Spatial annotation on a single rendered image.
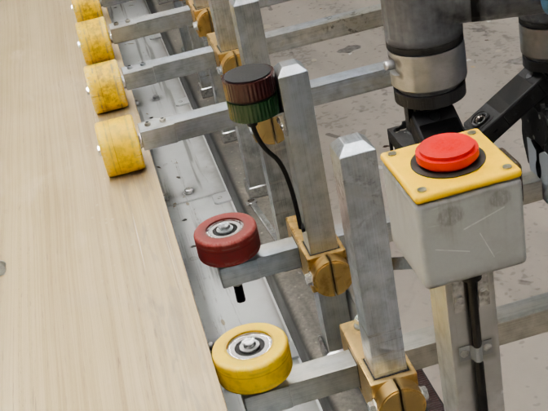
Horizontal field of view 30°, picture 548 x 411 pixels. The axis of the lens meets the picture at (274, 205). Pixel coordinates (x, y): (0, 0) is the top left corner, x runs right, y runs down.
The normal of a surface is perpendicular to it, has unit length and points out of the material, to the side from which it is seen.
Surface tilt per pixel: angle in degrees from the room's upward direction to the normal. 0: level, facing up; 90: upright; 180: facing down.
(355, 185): 90
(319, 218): 90
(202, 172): 0
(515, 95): 30
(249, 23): 90
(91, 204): 0
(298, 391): 90
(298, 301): 0
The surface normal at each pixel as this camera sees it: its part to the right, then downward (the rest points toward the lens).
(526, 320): 0.22, 0.44
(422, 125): -0.02, -0.51
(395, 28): -0.72, 0.44
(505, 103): -0.62, -0.61
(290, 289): -0.18, -0.86
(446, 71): 0.42, 0.37
